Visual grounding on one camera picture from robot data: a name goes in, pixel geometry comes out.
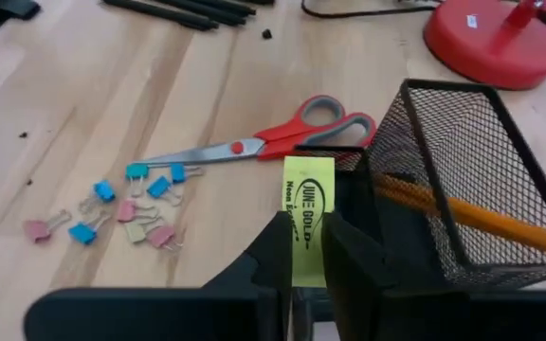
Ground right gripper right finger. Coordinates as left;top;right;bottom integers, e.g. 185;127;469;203
321;211;546;341

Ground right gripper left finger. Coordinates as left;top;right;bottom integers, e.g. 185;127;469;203
24;210;294;341

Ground pink binder clip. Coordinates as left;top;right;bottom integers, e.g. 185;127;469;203
115;198;161;224
146;224;185;252
21;208;74;244

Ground beige binder clip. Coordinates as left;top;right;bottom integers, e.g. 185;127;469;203
123;218;160;245

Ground orange pencil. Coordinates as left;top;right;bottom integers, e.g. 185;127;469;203
376;182;546;260
374;170;546;250

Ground yellow-green eraser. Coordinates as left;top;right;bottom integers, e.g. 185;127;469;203
282;155;337;289

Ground blue binder clip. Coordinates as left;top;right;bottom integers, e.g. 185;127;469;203
77;178;118;215
170;162;206;185
66;210;114;247
146;174;185;207

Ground teal binder clip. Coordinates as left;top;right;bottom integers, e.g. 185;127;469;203
124;161;173;198

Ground black mesh desk organizer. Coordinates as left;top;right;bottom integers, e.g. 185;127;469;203
294;78;546;291

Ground red-handled scissors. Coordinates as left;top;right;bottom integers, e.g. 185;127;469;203
133;94;378;167

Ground red desk lamp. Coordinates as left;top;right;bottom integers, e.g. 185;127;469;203
423;0;546;91

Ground black lamp cable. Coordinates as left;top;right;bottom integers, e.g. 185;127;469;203
300;0;445;20

